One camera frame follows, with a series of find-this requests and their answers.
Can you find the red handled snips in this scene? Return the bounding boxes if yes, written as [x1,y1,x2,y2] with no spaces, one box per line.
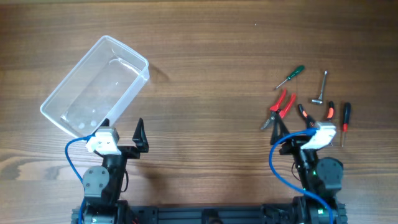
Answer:
[261,90,297,130]

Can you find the clear plastic container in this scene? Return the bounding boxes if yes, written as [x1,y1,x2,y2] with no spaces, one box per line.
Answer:
[40,35,150,138]

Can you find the green handled screwdriver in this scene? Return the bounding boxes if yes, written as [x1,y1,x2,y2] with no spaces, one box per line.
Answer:
[275,65,305,90]

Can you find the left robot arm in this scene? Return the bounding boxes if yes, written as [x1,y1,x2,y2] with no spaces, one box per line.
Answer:
[65,119,149,224]

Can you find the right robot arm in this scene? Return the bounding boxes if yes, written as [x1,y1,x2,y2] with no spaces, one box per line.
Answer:
[263,115,348,224]

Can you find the black orange needle-nose pliers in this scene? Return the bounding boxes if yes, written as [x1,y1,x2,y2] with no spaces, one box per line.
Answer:
[297,101,335,124]

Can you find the small metal hammer tool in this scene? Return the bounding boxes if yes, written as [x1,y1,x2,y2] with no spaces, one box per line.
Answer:
[311,70,328,105]

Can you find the black red screwdriver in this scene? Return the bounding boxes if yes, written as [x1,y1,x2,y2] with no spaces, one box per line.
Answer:
[341,102,351,147]

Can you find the left blue cable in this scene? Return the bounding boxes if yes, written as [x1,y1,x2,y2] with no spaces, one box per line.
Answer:
[64,134,94,224]

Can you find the blue cable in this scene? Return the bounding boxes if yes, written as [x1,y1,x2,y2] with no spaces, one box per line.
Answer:
[268,129,335,224]
[64,134,94,224]

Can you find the right blue cable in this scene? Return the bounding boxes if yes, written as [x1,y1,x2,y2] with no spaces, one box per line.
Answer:
[268,129,335,224]

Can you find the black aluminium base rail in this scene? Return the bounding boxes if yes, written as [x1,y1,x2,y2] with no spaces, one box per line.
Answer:
[70,203,348,224]

